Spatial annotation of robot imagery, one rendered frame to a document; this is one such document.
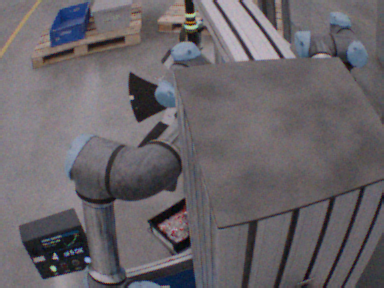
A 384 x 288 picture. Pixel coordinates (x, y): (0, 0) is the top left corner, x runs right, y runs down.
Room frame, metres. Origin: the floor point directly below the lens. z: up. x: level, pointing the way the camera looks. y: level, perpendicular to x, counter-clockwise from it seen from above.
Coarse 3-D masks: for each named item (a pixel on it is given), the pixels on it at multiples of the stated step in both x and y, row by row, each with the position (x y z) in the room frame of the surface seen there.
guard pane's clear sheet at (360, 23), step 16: (256, 0) 2.44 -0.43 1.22; (288, 0) 2.13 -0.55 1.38; (304, 0) 2.00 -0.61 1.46; (320, 0) 1.87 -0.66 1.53; (336, 0) 1.75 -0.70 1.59; (352, 0) 1.64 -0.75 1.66; (368, 0) 1.54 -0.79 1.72; (288, 16) 2.14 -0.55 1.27; (304, 16) 2.00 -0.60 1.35; (320, 16) 1.88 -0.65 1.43; (352, 16) 1.65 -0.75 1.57; (368, 16) 1.54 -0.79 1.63; (288, 32) 2.14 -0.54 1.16; (320, 32) 1.88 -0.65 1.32; (368, 32) 1.54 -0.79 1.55; (368, 48) 1.54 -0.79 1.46; (368, 64) 1.53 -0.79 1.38; (368, 80) 1.52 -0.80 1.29; (368, 96) 1.51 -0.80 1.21
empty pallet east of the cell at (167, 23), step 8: (176, 8) 4.50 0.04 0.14; (184, 8) 4.48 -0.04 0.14; (168, 16) 4.30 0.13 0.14; (176, 16) 4.28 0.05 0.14; (184, 16) 4.27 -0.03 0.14; (200, 16) 4.25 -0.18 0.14; (160, 24) 4.21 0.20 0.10; (168, 24) 4.18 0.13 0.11; (168, 32) 4.18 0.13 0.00; (176, 32) 4.15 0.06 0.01; (208, 32) 4.08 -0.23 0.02
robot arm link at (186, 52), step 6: (186, 42) 1.27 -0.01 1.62; (174, 48) 1.25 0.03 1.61; (180, 48) 1.25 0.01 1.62; (186, 48) 1.24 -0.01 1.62; (192, 48) 1.23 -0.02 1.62; (174, 54) 1.23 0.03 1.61; (180, 54) 1.22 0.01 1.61; (186, 54) 1.21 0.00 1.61; (192, 54) 1.22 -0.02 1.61; (198, 54) 1.23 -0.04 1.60; (174, 60) 1.23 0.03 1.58; (180, 60) 1.21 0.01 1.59; (186, 60) 1.21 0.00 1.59; (192, 60) 1.22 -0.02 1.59; (198, 60) 1.23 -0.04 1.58; (192, 66) 1.20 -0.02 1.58
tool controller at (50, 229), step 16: (32, 224) 0.93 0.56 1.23; (48, 224) 0.93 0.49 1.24; (64, 224) 0.93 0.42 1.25; (80, 224) 0.93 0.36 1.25; (32, 240) 0.85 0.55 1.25; (48, 240) 0.87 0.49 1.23; (64, 240) 0.88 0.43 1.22; (80, 240) 0.90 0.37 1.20; (32, 256) 0.82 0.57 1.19; (64, 256) 0.86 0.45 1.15; (80, 256) 0.88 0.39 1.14; (48, 272) 0.81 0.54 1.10; (64, 272) 0.83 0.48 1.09
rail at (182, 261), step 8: (176, 256) 1.08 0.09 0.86; (184, 256) 1.09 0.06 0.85; (152, 264) 1.04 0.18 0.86; (160, 264) 1.05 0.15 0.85; (168, 264) 1.04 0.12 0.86; (176, 264) 1.05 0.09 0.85; (184, 264) 1.06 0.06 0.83; (192, 264) 1.07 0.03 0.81; (128, 272) 1.00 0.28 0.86; (136, 272) 1.00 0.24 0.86; (144, 272) 1.00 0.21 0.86; (152, 272) 1.01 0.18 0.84; (160, 272) 1.02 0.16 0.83; (168, 272) 1.03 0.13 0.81; (176, 272) 1.04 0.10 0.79; (136, 280) 0.98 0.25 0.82; (144, 280) 1.00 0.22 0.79; (152, 280) 1.01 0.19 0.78
